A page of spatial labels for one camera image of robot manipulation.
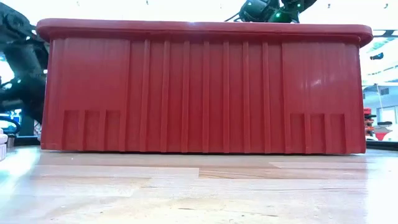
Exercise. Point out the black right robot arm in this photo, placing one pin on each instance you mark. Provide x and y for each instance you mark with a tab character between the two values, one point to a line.
261	11

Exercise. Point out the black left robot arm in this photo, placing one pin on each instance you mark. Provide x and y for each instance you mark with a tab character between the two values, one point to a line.
25	68

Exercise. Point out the red plastic storage bin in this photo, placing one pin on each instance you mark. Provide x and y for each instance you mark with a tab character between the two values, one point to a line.
202	93

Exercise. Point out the shelf rack with red bins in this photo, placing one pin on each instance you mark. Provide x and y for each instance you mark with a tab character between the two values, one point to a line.
369	123

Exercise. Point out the red stool with black seat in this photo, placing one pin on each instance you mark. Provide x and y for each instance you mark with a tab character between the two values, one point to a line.
382	135

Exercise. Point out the black ceiling fixture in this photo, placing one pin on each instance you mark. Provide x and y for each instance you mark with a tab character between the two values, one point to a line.
377	56

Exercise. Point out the black table edge rail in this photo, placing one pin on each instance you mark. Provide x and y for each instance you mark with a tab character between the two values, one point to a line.
382	145

